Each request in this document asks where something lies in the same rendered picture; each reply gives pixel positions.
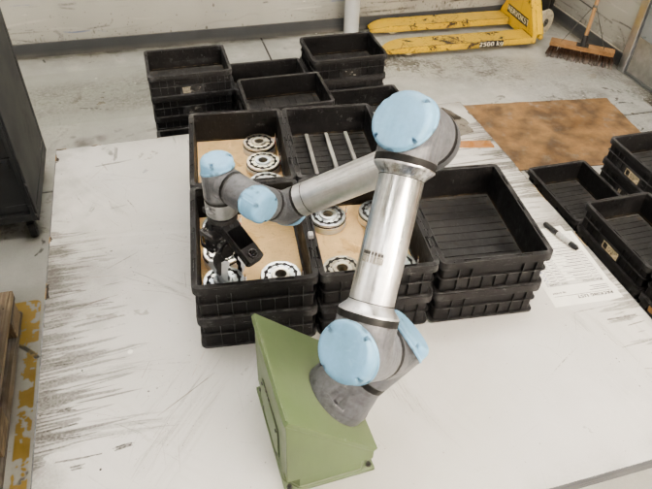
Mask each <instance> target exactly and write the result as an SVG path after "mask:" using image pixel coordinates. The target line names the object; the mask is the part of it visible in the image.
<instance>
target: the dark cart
mask: <svg viewBox="0 0 652 489"><path fill-rule="evenodd" d="M46 152H47V149H46V146H45V143H44V140H43V137H42V134H41V131H40V127H39V124H38V121H37V118H36V116H35V113H34V110H33V107H32V104H31V101H30V98H29V95H28V92H27V88H26V85H25V82H24V79H23V76H22V73H21V71H20V68H19V65H18V62H17V59H16V54H15V51H14V47H13V44H12V41H11V38H10V35H9V32H8V29H7V26H6V23H5V20H4V18H3V15H2V12H1V8H0V225H7V224H14V223H20V222H26V226H27V228H28V230H29V232H30V235H31V237H35V236H39V230H38V223H37V221H36V220H40V213H41V204H42V193H43V183H44V173H45V163H46Z"/></svg>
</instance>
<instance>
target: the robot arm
mask: <svg viewBox="0 0 652 489"><path fill-rule="evenodd" d="M372 132H373V135H374V138H375V141H376V143H377V147H376V151H375V152H372V153H370V154H368V155H365V156H363V157H360V158H358V159H356V160H353V161H351V162H348V163H346V164H344V165H341V166H340V167H337V168H335V169H333V170H330V171H328V172H325V173H323V174H320V175H318V176H316V177H313V178H311V179H307V180H305V181H302V182H300V183H297V184H295V185H292V186H290V187H287V188H285V189H282V190H279V189H276V188H273V187H270V186H267V185H265V184H261V183H259V182H256V181H254V180H253V179H250V178H249V177H247V176H245V175H244V174H242V173H241V172H239V171H238V170H236V169H235V162H234V158H233V156H232V155H231V154H230V153H229V152H227V151H224V150H212V151H209V152H207V153H205V154H204V155H203V156H202V157H201V159H200V176H201V181H202V188H203V195H204V202H205V206H204V207H202V209H203V212H204V213H205V214H206V215H207V219H208V224H206V225H205V227H203V228H202V229H200V230H199V231H200V238H201V245H202V247H204V248H205V249H206V250H207V251H209V252H210V253H215V256H214V258H213V261H212V260H210V261H209V266H210V268H211V269H212V270H213V271H214V272H215V273H216V275H217V277H218V279H219V281H220V282H221V283H222V282H227V281H229V280H228V276H229V274H228V268H229V266H230V262H229V261H227V260H226V258H227V259H229V258H230V257H231V256H233V257H234V258H235V259H236V260H237V265H238V270H240V271H241V272H242V273H243V272H244V269H245V266H247V267H251V266H253V265H254V264H256V263H257V262H259V261H260V260H261V259H262V257H263V255H264V254H263V252H262V251H261V250H260V248H259V247H258V246H257V244H256V243H255V242H254V241H253V239H252V238H251V237H250V235H249V234H248V233H247V232H246V230H245V229H244V227H243V226H242V225H241V224H240V222H239V221H238V220H237V218H238V212H239V213H240V214H241V215H242V216H243V217H245V218H246V219H248V220H251V221H253V222H255V223H263V222H266V221H272V222H275V223H278V224H280V225H284V226H295V225H298V224H300V223H301V222H302V221H303V220H304V219H305V217H306V215H309V214H312V213H314V212H319V211H321V210H324V209H326V208H329V207H332V206H334V205H336V204H339V203H341V202H344V201H347V200H349V199H352V198H354V197H357V196H360V195H362V194H365V193H368V192H370V191H373V190H374V191H375V194H374V198H373V201H372V205H371V209H370V213H369V217H368V221H367V225H366V230H365V234H364V238H363V242H362V245H361V249H360V253H359V257H358V261H357V266H356V270H355V274H354V278H353V281H352V285H351V289H350V293H349V297H348V298H347V299H346V300H345V301H343V302H341V303H340V304H339V306H338V310H337V314H336V318H335V321H333V322H332V323H330V324H329V325H328V326H327V327H326V328H325V329H324V330H323V332H322V333H321V335H320V338H319V342H318V356H319V360H320V362H319V363H318V364H317V365H316V366H315V367H313V368H312V369H311V370H310V386H311V389H312V391H313V393H314V395H315V397H316V399H317V400H318V402H319V403H320V404H321V405H322V406H323V408H324V409H325V410H326V411H327V412H328V413H329V414H330V415H331V416H332V417H333V418H334V419H336V420H337V421H339V422H340V423H342V424H343V425H345V426H348V427H355V426H357V425H359V424H360V423H361V422H362V421H363V420H365V418H366V417H367V416H368V413H369V411H370V410H371V408H372V407H373V405H374V404H375V401H376V400H377V398H378V397H379V396H380V395H381V394H382V393H383V392H385V391H386V390H387V389H388V388H390V387H391V386H392V385H393V384H394V383H396V382H397V381H398V380H399V379H400V378H402V377H403V376H404V375H406V374H407V373H408V372H409V371H410V370H412V369H413V368H414V367H415V366H417V365H418V364H421V363H422V360H423V359H425V358H426V357H427V356H428V354H429V347H428V345H427V343H426V341H425V340H424V338H423V337H422V335H421V334H420V332H419V331H418V330H417V328H416V327H415V326H414V325H413V324H412V322H411V321H410V320H409V319H408V318H407V317H406V316H405V315H404V314H403V313H401V312H400V311H399V310H394V307H395V303H396V299H397V294H398V290H399V286H400V282H401V278H402V274H403V270H404V266H405V263H406V259H407V254H408V247H409V243H410V239H411V235H412V231H413V227H414V223H415V219H416V215H417V211H418V207H419V203H420V199H421V195H422V191H423V187H424V183H425V182H426V181H427V180H428V179H430V178H432V177H433V176H434V175H435V174H436V171H438V170H440V169H442V168H444V167H445V166H447V165H448V164H449V163H450V162H451V161H452V160H453V159H454V157H455V156H456V154H457V152H458V150H459V148H460V144H461V134H460V130H459V127H458V125H457V123H456V122H455V120H454V119H453V118H452V117H451V116H450V115H449V114H447V113H446V112H445V111H444V110H442V109H441V108H440V107H439V106H438V105H437V103H436V102H435V101H434V100H433V99H432V98H430V97H429V96H426V95H424V94H423V93H421V92H418V91H415V90H403V91H399V92H396V93H394V94H392V95H391V96H389V97H388V98H387V99H385V100H384V101H382V103H381V104H380V105H379V106H378V107H377V109H376V111H375V114H374V117H373V120H372ZM207 227H208V228H207ZM206 228H207V229H206ZM203 230H204V231H203ZM202 236H203V237H204V238H205V243H206V244H204V243H203V239H202Z"/></svg>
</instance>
